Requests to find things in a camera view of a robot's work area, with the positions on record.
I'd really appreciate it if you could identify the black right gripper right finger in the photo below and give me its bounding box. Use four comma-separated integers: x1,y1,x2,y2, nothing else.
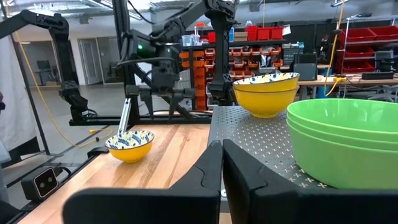
222,139,398,224

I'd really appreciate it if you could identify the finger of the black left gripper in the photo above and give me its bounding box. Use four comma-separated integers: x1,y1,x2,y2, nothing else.
126,86,156,118
169,88,195,116

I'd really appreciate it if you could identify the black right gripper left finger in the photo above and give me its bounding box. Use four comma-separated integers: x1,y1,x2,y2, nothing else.
61,139,223,224

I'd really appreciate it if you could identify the green plastic bowl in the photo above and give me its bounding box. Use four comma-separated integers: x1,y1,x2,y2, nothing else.
285,121,398,191
285,116,398,153
286,98,398,143

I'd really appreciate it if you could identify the yellow blue-patterned bowl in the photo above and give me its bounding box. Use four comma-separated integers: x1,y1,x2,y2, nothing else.
233,85,300,119
232,72,301,93
104,129,155,164

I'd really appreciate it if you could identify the silver metal bar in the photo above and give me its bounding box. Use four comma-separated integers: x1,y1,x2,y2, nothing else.
119,98,132,135

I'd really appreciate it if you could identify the orange parts drawer rack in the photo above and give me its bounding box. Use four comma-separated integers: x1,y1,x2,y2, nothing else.
178,46,284,110

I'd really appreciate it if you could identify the clear plastic box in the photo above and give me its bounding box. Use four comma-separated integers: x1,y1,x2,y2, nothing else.
182,33,201,47

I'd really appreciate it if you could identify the grey double door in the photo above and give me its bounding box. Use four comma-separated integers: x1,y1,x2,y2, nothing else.
77,36,124,86

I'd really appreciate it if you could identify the grey perforated metal riser shelf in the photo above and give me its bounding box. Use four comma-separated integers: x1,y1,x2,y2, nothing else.
207,105,335,191

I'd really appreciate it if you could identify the brown cardboard box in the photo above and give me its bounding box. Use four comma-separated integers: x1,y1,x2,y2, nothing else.
233,30,249,42

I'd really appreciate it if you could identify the blue barrel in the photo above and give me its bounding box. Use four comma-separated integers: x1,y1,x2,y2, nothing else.
317,67,333,100

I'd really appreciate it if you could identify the white fabric screen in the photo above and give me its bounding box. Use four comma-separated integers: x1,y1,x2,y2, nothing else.
0,34,41,162

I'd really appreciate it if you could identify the black square speaker box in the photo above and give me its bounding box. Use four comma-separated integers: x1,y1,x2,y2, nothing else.
293,53,318,82

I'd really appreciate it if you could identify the wooden workbench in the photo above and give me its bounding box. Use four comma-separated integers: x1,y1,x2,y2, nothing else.
297,75,398,100

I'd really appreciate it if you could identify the large red shelf bin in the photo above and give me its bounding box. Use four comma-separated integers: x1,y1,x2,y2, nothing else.
336,60,376,75
338,27,376,44
340,46,376,60
368,25,398,41

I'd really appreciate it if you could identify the black power strip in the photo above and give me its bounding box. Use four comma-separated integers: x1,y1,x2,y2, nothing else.
361,72,395,81

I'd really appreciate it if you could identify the black bench device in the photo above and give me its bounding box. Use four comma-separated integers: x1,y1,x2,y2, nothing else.
374,50,396,73

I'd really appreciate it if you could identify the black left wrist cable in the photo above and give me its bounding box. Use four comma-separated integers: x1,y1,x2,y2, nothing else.
115,55,175,68

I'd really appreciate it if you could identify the yellow floor cable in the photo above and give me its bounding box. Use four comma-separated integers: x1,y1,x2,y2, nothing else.
14,30,114,149

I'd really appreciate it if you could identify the black stereo camera box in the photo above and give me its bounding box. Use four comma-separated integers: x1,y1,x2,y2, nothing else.
21,166,60,202

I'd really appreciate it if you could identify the yellow hanging cable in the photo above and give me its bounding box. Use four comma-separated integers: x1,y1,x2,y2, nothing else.
323,0,346,97

